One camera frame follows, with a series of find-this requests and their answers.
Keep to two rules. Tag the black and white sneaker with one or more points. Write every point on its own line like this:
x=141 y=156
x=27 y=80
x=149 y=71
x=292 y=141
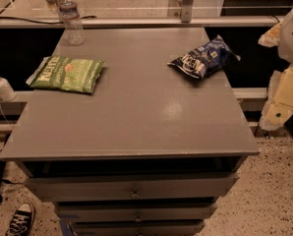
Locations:
x=22 y=220

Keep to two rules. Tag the blue chip bag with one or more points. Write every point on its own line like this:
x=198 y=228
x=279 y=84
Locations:
x=206 y=59

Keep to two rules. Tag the bottom grey drawer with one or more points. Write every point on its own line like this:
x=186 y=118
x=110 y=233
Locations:
x=147 y=228

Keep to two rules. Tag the top grey drawer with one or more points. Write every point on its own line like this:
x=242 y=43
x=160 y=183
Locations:
x=134 y=187

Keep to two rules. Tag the grey metal post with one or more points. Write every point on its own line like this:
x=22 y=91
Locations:
x=186 y=11

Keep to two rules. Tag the grey drawer cabinet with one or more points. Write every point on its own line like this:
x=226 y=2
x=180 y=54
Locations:
x=143 y=118

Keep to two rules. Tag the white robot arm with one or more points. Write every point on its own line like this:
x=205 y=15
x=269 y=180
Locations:
x=285 y=45

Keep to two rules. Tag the green jalapeno chip bag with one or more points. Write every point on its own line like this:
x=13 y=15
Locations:
x=66 y=74

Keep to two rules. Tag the grey drawer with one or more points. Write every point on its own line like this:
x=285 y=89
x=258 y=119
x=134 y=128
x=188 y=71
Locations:
x=147 y=228
x=136 y=212
x=134 y=187

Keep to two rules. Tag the clear plastic water bottle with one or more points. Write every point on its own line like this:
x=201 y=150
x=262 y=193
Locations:
x=70 y=16

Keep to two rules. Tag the white pump sanitizer bottle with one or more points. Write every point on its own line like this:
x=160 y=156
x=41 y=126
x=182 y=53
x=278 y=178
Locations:
x=6 y=91

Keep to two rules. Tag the middle grey drawer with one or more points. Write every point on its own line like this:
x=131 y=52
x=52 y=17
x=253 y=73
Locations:
x=136 y=212

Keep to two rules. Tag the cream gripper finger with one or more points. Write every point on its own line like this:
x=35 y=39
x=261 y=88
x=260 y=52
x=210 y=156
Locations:
x=278 y=107
x=271 y=37

